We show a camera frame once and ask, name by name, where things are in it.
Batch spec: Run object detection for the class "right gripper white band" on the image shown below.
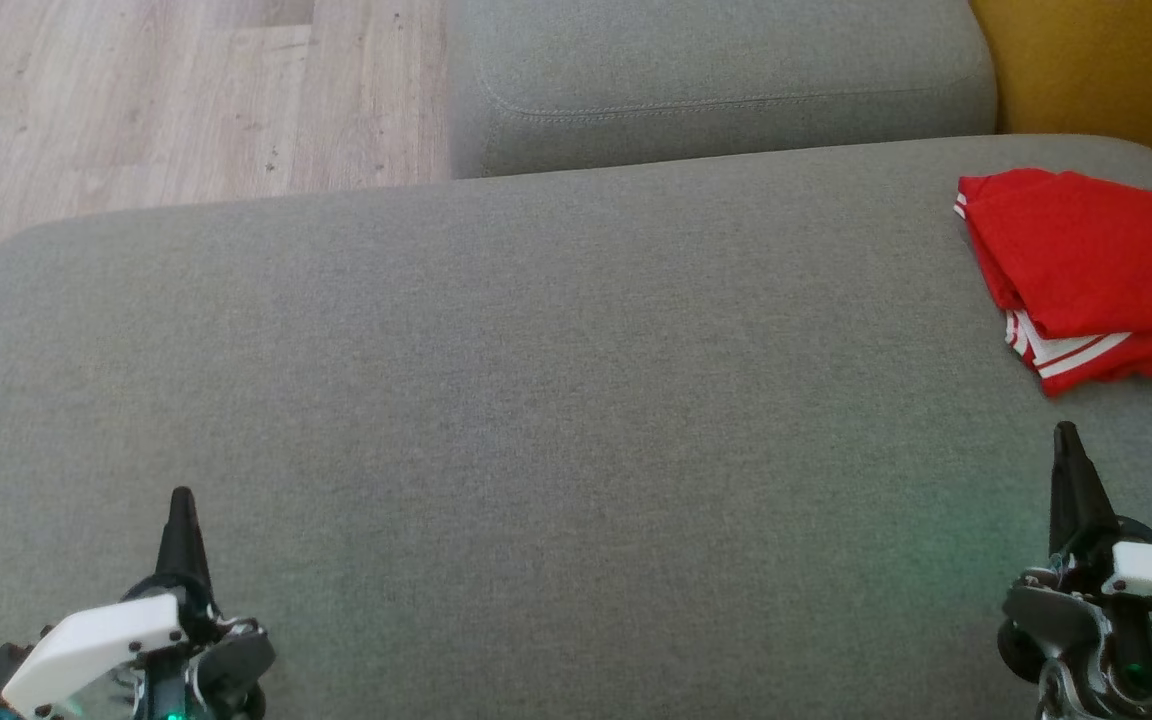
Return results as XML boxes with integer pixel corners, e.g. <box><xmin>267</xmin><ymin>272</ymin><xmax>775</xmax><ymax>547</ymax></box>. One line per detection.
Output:
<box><xmin>996</xmin><ymin>421</ymin><xmax>1152</xmax><ymax>720</ymax></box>

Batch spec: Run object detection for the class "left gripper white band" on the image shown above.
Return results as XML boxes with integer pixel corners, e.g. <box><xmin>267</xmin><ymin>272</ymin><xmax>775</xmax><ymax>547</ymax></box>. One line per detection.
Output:
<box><xmin>0</xmin><ymin>488</ymin><xmax>277</xmax><ymax>720</ymax></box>

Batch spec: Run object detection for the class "red white sports shirt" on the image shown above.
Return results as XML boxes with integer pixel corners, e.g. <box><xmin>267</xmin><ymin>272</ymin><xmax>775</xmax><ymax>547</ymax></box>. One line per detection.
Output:
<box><xmin>953</xmin><ymin>167</ymin><xmax>1152</xmax><ymax>398</ymax></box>

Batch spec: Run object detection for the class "large grey sofa seat cushion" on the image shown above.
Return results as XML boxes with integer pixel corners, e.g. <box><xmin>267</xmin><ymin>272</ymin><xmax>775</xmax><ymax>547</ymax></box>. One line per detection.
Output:
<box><xmin>0</xmin><ymin>134</ymin><xmax>1152</xmax><ymax>720</ymax></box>

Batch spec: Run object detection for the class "small grey sofa cushion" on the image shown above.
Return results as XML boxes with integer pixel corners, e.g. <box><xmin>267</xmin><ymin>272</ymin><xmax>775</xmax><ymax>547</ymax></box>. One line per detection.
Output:
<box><xmin>446</xmin><ymin>0</ymin><xmax>999</xmax><ymax>179</ymax></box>

